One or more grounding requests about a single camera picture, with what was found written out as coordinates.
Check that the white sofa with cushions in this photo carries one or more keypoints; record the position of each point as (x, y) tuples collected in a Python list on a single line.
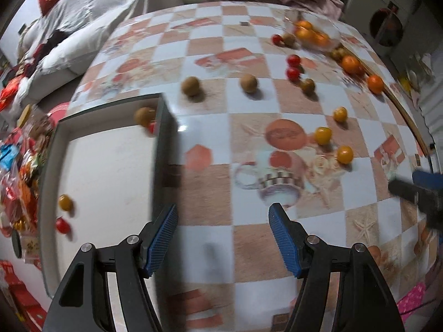
[(79, 24)]

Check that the brown longan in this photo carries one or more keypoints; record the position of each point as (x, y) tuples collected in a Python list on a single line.
[(249, 83), (289, 39), (191, 85), (337, 53), (307, 85), (143, 116)]

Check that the round dark red disc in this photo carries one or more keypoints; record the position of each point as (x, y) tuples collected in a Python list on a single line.
[(386, 27)]

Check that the clear plastic bowl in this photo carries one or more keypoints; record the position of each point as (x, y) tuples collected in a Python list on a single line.
[(330, 33)]

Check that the grey box with white inside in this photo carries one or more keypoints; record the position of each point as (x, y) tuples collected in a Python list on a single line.
[(103, 193)]

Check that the red gift box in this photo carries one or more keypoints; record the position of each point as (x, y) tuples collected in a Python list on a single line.
[(19, 294)]

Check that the yellow kumquat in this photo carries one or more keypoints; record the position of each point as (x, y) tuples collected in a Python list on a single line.
[(340, 114), (323, 135), (344, 154), (65, 202)]

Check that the checkered printed tablecloth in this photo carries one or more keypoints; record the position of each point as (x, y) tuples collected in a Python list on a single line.
[(242, 128)]

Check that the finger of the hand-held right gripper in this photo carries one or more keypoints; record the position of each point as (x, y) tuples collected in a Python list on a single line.
[(427, 178), (401, 188)]

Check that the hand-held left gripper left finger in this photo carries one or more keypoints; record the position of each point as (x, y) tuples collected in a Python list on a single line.
[(162, 238)]

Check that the red cherry tomato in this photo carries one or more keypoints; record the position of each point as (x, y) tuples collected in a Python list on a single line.
[(152, 128), (63, 225), (292, 73), (277, 38), (294, 60)]

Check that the pink patterned packet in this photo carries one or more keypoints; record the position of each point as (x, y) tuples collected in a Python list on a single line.
[(412, 297)]

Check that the orange tangerine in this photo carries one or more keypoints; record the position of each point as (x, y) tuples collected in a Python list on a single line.
[(321, 38), (304, 34), (351, 64), (375, 83), (304, 25)]

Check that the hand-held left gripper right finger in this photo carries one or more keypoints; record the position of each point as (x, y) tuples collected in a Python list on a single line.
[(282, 238)]

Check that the pile of snack packets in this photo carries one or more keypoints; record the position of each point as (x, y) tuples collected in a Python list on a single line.
[(20, 179)]

